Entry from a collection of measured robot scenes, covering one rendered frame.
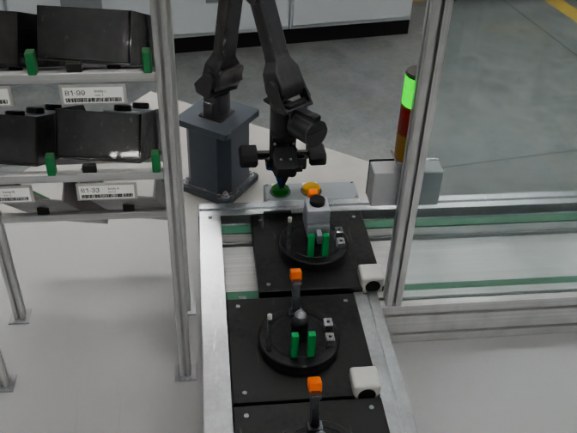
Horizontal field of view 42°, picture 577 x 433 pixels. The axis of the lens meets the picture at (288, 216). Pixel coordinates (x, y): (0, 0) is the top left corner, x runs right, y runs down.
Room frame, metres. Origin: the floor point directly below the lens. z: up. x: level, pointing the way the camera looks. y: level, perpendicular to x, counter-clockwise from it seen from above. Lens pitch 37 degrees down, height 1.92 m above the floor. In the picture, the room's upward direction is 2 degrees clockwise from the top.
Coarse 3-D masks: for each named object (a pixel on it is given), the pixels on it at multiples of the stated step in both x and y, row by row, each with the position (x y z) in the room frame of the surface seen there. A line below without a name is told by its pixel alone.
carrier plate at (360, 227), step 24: (264, 216) 1.26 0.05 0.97; (336, 216) 1.27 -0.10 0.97; (360, 216) 1.27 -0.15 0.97; (264, 240) 1.18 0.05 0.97; (360, 240) 1.19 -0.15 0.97; (264, 264) 1.10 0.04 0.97; (288, 264) 1.11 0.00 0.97; (360, 264) 1.11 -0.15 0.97; (264, 288) 1.03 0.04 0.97; (288, 288) 1.04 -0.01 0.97; (312, 288) 1.04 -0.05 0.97; (336, 288) 1.04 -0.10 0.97; (360, 288) 1.05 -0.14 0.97
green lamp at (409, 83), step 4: (404, 76) 1.06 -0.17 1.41; (404, 80) 1.05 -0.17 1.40; (408, 80) 1.04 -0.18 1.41; (412, 80) 1.04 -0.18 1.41; (404, 84) 1.05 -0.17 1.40; (408, 84) 1.04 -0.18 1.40; (412, 84) 1.04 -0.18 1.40; (404, 88) 1.05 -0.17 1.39; (408, 88) 1.04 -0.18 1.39; (412, 88) 1.04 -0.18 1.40; (404, 92) 1.05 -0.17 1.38; (408, 92) 1.04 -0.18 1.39; (412, 92) 1.04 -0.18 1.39; (404, 96) 1.05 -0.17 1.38; (408, 96) 1.04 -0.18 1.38; (412, 96) 1.03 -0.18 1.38; (404, 100) 1.04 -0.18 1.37; (408, 100) 1.04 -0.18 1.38; (404, 104) 1.04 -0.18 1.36; (408, 104) 1.04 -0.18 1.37
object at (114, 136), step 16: (64, 112) 0.97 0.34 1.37; (80, 112) 0.97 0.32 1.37; (96, 112) 0.97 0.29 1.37; (64, 128) 0.96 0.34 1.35; (80, 128) 0.96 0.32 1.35; (96, 128) 0.96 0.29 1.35; (112, 128) 0.96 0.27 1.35; (128, 128) 0.96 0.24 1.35; (144, 128) 0.98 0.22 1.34; (64, 144) 0.95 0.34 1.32; (80, 144) 0.95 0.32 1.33; (96, 144) 0.95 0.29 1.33; (112, 144) 0.95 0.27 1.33; (128, 144) 0.95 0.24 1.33; (144, 144) 0.97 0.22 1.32; (160, 144) 1.06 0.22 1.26; (96, 160) 0.94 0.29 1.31; (112, 160) 0.94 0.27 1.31; (128, 160) 0.94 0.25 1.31; (144, 160) 0.96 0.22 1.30
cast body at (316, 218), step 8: (312, 200) 1.15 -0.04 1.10; (320, 200) 1.15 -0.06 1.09; (304, 208) 1.17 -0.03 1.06; (312, 208) 1.14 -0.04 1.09; (320, 208) 1.14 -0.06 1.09; (328, 208) 1.14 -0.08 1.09; (304, 216) 1.16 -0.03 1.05; (312, 216) 1.13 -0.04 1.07; (320, 216) 1.13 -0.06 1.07; (328, 216) 1.13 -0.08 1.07; (304, 224) 1.15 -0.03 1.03; (312, 224) 1.12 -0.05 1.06; (320, 224) 1.13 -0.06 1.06; (328, 224) 1.13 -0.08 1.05; (312, 232) 1.12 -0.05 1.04; (320, 232) 1.11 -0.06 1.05; (328, 232) 1.13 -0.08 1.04; (320, 240) 1.10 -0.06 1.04
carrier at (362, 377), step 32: (256, 320) 0.95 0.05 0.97; (288, 320) 0.93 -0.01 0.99; (320, 320) 0.93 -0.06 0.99; (352, 320) 0.96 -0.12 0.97; (256, 352) 0.87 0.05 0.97; (288, 352) 0.86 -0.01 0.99; (320, 352) 0.86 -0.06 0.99; (352, 352) 0.88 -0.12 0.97; (256, 384) 0.80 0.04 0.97; (288, 384) 0.80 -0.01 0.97; (352, 384) 0.80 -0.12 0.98
